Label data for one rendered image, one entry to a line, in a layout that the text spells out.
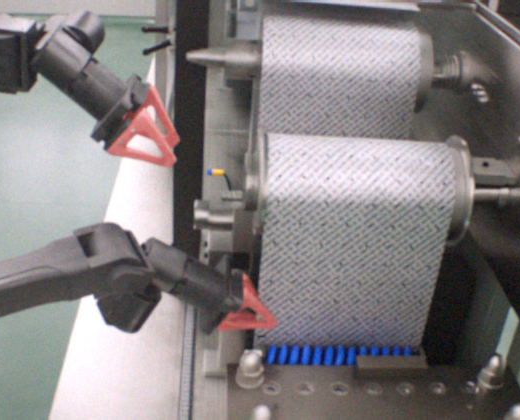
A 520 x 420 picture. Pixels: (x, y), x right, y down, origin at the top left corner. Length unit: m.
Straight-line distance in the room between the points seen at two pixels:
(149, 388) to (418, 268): 0.45
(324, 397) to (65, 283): 0.35
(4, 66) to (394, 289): 0.57
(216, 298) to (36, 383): 1.60
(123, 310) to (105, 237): 0.12
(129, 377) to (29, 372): 1.39
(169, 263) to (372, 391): 0.31
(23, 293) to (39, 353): 1.74
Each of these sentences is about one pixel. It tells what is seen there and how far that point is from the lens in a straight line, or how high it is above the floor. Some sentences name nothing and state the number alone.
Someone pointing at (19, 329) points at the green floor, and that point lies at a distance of 2.66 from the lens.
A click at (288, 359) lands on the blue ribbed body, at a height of 1.03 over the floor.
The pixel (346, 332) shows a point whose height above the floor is 1.06.
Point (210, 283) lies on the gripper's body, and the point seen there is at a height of 1.14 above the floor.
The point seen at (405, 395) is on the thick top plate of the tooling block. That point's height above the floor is 1.03.
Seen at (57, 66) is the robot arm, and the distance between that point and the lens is 0.83.
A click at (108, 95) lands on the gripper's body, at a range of 0.83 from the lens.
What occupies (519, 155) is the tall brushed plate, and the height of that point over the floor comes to 1.32.
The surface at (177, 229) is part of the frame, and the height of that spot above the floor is 1.01.
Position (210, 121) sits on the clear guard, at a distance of 1.91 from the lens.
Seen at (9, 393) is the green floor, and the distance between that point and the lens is 2.41.
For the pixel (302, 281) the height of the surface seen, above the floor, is 1.14.
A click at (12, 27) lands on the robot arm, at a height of 1.45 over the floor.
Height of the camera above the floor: 1.66
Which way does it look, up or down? 30 degrees down
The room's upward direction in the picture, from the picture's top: 5 degrees clockwise
